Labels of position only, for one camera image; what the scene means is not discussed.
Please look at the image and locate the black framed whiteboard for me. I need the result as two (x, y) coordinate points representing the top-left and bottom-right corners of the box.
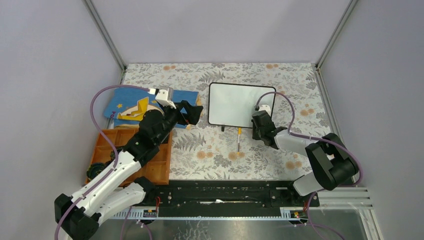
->
(207, 82), (276, 129)

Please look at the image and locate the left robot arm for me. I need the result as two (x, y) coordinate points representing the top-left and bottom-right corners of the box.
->
(54, 100), (204, 240)

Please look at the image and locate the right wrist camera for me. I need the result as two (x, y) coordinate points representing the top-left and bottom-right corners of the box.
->
(254, 104), (272, 115)

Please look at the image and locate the blue pikachu cloth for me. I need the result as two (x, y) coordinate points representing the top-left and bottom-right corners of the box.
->
(103, 87), (201, 128)

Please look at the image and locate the dark round object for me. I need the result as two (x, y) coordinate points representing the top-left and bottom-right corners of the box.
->
(86, 161), (111, 181)

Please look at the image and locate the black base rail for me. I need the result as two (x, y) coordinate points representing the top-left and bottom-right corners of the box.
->
(138, 180), (320, 218)

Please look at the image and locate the wooden compartment tray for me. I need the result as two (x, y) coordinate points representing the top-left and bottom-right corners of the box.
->
(85, 128), (173, 187)

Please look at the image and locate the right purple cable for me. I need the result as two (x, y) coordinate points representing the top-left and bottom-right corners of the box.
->
(255, 91), (365, 188)

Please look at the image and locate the floral table mat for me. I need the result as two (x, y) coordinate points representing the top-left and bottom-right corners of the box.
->
(123, 63), (331, 180)

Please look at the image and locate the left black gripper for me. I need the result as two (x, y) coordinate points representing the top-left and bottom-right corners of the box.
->
(155, 101), (204, 146)

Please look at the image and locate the white marker pen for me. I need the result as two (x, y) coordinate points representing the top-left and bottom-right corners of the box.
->
(236, 127), (242, 155)

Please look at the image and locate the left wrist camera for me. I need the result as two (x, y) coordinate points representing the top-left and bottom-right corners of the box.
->
(148, 87), (177, 109)

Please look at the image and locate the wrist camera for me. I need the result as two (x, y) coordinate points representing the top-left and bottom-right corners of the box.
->
(148, 87), (177, 109)
(254, 104), (272, 115)

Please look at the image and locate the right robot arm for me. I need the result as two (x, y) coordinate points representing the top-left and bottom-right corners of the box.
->
(251, 110), (360, 206)

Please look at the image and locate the purple cable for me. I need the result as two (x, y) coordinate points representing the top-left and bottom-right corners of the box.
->
(54, 84), (157, 240)
(255, 91), (365, 188)

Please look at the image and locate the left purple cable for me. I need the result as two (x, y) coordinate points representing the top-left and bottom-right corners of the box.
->
(54, 84), (157, 240)

